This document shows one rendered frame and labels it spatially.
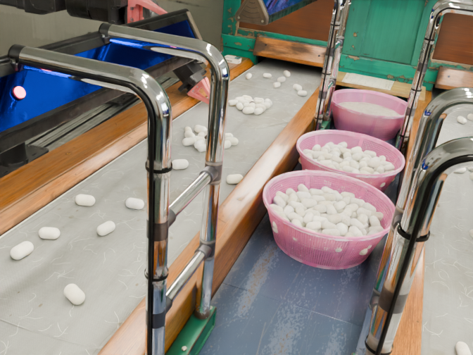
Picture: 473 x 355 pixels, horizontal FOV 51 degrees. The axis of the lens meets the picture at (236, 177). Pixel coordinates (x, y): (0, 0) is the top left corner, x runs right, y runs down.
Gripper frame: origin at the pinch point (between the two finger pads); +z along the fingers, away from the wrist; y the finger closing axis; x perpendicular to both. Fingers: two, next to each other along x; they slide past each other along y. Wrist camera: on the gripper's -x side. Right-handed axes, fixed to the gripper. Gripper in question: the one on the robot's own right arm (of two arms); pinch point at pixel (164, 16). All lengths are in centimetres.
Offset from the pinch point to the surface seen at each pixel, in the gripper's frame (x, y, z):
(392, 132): 36, 61, 53
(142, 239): 33.1, -25.9, 8.0
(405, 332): 30, -36, 52
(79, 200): 31.8, -20.8, -7.1
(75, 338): 33, -50, 10
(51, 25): 52, 181, -148
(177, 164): 31.6, 1.2, 3.8
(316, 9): 9, 102, 18
